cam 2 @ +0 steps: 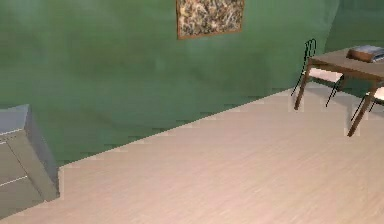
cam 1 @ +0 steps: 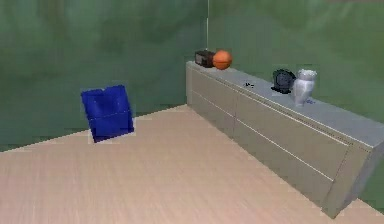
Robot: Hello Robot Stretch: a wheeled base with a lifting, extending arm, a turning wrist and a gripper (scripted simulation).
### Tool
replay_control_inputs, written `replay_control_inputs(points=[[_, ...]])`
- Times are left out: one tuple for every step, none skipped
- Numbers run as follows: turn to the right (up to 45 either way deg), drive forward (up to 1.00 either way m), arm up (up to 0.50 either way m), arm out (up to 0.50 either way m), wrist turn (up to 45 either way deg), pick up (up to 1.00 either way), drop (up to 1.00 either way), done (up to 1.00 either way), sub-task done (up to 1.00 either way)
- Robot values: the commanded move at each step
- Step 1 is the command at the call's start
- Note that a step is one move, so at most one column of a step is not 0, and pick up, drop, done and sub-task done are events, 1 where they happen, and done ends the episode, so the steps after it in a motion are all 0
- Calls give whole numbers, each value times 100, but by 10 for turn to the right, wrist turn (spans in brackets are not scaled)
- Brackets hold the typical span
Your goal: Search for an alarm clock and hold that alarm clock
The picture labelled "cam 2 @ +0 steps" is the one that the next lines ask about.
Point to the grey chest of drawers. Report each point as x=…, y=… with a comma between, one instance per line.
x=20, y=160

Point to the brown wooden table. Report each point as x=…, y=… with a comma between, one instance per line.
x=346, y=65

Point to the brown framed speckled picture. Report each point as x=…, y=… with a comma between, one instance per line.
x=210, y=16

